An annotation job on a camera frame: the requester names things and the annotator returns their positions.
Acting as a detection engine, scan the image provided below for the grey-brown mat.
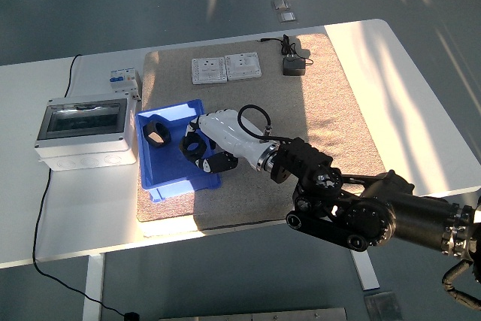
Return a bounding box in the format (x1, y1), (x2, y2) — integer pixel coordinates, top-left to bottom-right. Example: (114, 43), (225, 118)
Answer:
(135, 32), (388, 232)

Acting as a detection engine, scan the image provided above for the white table leg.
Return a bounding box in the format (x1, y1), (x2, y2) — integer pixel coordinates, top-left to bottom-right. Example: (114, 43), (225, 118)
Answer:
(347, 247), (380, 292)
(82, 253), (107, 321)

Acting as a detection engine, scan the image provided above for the square metal floor plate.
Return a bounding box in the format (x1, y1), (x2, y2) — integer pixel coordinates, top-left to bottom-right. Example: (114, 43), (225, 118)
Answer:
(363, 290), (405, 321)

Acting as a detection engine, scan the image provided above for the blue plastic bin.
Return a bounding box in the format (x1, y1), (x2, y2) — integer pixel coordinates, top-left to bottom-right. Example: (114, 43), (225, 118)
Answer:
(135, 98), (222, 201)

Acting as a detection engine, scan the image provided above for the white circuit breaker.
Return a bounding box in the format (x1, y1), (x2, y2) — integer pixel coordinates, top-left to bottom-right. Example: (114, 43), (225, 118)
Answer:
(109, 67), (143, 102)

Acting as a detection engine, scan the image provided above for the white electrical distribution box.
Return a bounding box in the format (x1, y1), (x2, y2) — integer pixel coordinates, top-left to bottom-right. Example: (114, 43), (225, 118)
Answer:
(34, 98), (138, 174)

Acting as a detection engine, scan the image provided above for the black power adapter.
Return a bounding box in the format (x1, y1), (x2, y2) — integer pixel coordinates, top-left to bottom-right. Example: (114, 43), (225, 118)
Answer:
(282, 56), (307, 77)

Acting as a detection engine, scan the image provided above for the long black power cable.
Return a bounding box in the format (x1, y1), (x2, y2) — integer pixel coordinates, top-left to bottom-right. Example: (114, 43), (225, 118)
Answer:
(32, 53), (131, 317)

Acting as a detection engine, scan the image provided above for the black adapter cord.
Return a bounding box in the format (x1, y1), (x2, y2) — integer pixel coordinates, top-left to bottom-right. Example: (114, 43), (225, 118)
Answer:
(259, 34), (315, 69)

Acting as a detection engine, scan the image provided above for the white wall socket panel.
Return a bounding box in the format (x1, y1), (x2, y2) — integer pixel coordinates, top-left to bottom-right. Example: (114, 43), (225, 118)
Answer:
(191, 56), (228, 86)

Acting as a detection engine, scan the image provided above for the white wall switch panel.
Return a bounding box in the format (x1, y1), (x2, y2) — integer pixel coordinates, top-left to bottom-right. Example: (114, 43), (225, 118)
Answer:
(224, 52), (262, 81)

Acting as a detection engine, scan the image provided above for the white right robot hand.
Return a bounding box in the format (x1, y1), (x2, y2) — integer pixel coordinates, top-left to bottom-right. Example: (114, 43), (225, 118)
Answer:
(179, 109), (280, 174)

